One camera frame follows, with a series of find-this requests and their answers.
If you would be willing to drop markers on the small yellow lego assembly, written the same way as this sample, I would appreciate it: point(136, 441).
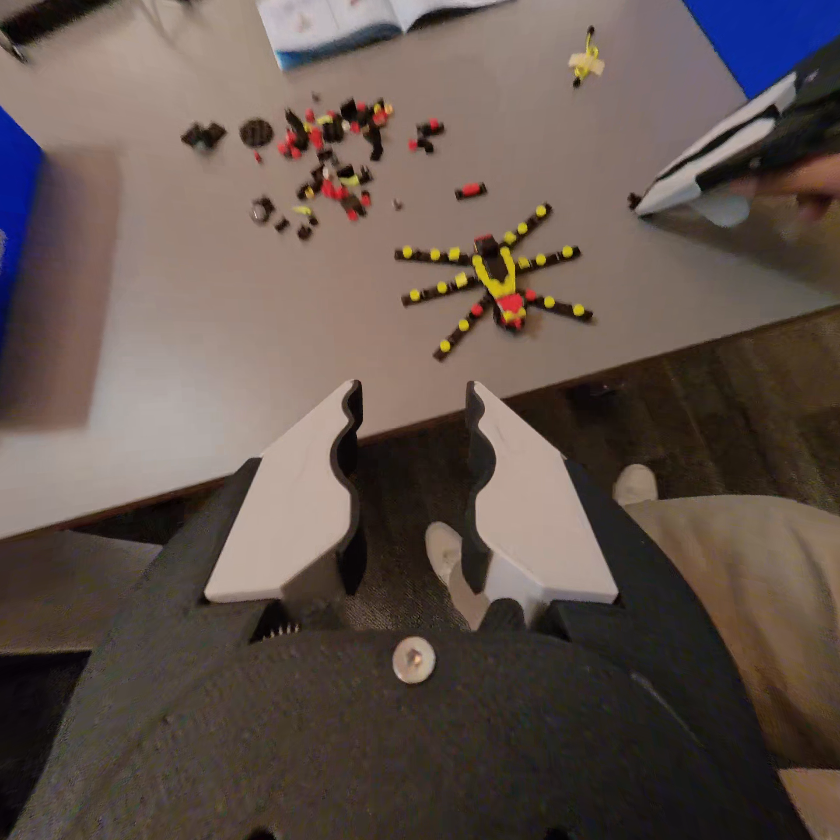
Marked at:
point(586, 62)

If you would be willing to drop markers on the pile of lego pieces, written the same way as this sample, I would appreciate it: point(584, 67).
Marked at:
point(331, 131)

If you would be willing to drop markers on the round black lego plate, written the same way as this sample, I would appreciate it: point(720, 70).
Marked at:
point(256, 132)

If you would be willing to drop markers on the white left shoe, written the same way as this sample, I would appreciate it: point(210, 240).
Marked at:
point(443, 544)

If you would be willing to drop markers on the lego spider model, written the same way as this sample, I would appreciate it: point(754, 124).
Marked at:
point(499, 279)

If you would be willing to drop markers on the blue plastic bin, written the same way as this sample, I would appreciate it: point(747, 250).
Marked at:
point(768, 33)

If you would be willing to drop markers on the person's right hand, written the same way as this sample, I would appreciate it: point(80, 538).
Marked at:
point(807, 184)

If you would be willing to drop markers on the person's right leg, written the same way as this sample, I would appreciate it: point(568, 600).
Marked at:
point(754, 590)

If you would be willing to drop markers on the lego instruction booklet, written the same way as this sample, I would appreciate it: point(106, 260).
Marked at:
point(341, 26)

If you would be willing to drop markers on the white right shoe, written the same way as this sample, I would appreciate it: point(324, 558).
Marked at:
point(633, 482)

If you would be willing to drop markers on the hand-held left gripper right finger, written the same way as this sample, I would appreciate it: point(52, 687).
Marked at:
point(538, 518)

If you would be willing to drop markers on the red and black lego strip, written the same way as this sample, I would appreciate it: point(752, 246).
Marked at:
point(470, 191)

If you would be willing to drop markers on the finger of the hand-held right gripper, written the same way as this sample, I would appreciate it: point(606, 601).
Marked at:
point(669, 193)
point(728, 131)

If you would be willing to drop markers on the white shoe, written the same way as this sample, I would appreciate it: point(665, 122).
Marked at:
point(633, 482)
point(443, 544)

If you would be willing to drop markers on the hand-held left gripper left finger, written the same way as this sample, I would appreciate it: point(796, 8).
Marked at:
point(289, 512)

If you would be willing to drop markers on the rectangular black lego plate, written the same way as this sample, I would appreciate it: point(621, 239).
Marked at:
point(203, 135)

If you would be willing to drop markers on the blue bin with tag sticker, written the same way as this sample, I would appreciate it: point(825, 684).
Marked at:
point(16, 216)

